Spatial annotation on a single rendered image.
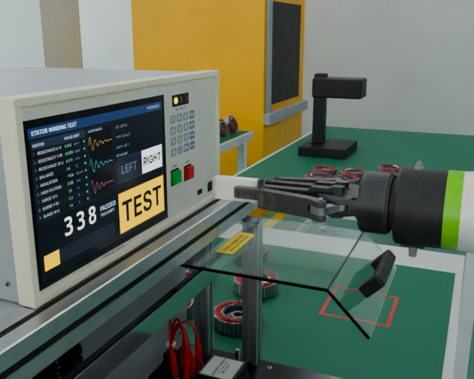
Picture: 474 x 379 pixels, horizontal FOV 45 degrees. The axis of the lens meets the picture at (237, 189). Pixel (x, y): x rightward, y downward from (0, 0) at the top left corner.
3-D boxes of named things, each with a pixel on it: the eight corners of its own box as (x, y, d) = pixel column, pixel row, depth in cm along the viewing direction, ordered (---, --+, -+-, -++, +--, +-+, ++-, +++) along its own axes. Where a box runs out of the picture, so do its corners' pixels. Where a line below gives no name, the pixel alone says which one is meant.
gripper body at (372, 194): (387, 245, 66) (308, 235, 69) (396, 223, 73) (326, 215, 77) (390, 182, 64) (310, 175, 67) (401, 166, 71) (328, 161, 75)
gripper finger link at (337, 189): (344, 215, 71) (342, 219, 70) (259, 207, 75) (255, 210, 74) (345, 185, 70) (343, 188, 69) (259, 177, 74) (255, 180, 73)
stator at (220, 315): (208, 335, 122) (207, 319, 121) (217, 310, 133) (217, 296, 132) (259, 340, 121) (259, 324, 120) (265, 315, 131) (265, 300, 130)
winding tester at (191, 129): (220, 196, 94) (219, 70, 89) (35, 310, 56) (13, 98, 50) (34, 174, 109) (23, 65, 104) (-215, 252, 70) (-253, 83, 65)
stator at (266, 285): (224, 292, 143) (224, 277, 142) (252, 277, 151) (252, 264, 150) (259, 304, 136) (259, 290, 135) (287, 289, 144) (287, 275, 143)
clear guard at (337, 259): (396, 269, 93) (399, 234, 91) (369, 340, 71) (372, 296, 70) (214, 241, 105) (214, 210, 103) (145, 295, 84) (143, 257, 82)
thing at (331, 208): (360, 212, 70) (352, 225, 65) (318, 208, 71) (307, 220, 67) (360, 193, 69) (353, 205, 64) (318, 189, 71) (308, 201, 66)
